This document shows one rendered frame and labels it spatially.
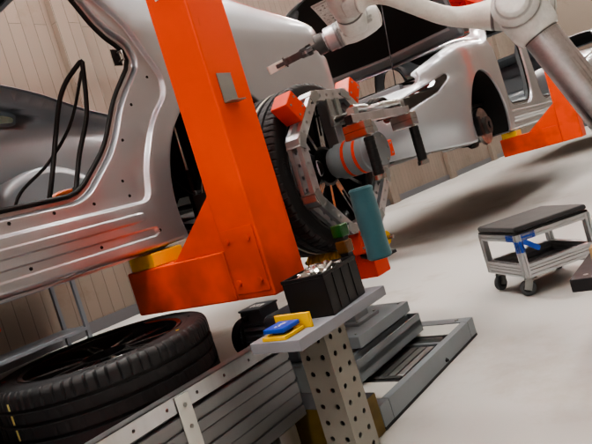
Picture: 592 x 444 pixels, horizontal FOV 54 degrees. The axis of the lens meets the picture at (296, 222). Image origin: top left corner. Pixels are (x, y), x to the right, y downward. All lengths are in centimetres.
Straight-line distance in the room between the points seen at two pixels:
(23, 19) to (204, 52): 529
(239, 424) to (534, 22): 137
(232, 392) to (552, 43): 131
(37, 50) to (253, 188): 533
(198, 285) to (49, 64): 517
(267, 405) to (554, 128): 431
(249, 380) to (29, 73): 538
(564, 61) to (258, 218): 96
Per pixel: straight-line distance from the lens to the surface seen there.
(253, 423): 173
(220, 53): 180
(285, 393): 183
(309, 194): 199
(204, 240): 187
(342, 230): 174
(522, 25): 182
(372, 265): 219
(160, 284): 207
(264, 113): 213
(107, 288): 649
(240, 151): 171
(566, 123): 557
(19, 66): 669
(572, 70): 182
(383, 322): 229
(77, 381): 164
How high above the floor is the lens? 80
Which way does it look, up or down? 3 degrees down
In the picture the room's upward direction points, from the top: 17 degrees counter-clockwise
